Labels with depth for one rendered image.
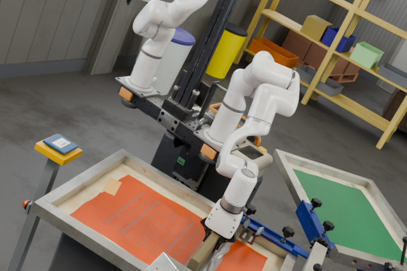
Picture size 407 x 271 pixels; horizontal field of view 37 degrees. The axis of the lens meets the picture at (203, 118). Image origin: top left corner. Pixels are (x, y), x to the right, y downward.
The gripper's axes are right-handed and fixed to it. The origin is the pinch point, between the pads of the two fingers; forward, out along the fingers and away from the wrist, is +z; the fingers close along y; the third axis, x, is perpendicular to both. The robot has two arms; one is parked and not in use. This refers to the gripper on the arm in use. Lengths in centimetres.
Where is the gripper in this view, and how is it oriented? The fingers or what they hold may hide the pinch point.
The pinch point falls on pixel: (211, 242)
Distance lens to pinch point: 204.3
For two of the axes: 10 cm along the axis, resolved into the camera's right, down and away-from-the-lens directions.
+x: -3.4, 2.4, -9.1
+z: -3.9, 8.4, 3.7
